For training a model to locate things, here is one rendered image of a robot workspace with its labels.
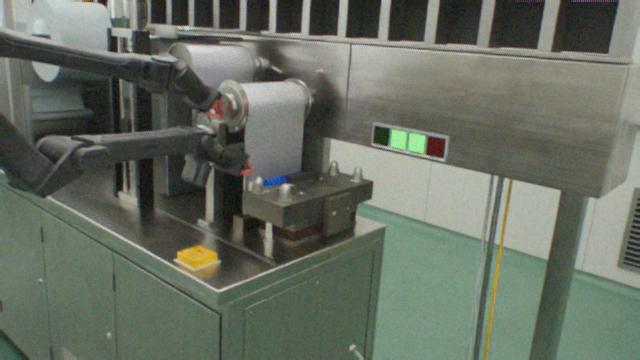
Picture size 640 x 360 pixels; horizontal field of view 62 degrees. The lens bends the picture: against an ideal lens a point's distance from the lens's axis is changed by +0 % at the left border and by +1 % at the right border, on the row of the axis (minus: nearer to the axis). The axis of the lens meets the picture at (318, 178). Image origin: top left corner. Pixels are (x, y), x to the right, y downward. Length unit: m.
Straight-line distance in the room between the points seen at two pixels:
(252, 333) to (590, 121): 0.93
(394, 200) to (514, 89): 3.15
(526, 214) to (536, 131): 2.62
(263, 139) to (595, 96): 0.85
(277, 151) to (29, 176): 0.80
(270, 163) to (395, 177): 2.90
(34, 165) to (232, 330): 0.58
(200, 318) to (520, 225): 2.98
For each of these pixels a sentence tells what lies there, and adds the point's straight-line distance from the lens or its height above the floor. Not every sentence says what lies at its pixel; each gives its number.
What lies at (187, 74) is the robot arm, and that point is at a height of 1.35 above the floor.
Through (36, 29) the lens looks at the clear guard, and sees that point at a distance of 2.31.
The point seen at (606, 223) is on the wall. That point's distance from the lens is 3.85.
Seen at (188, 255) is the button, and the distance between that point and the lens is 1.35.
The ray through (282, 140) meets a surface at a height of 1.15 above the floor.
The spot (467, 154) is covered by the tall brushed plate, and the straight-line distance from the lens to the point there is 1.47.
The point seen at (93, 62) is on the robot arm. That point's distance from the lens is 1.34.
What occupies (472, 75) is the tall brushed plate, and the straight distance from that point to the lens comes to 1.45.
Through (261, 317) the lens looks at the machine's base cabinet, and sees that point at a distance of 1.37.
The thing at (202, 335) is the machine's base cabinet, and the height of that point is 0.73.
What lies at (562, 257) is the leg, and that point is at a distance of 1.61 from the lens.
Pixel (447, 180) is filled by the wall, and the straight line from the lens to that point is 4.19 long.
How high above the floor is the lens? 1.47
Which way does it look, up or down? 15 degrees down
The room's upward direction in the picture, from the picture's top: 4 degrees clockwise
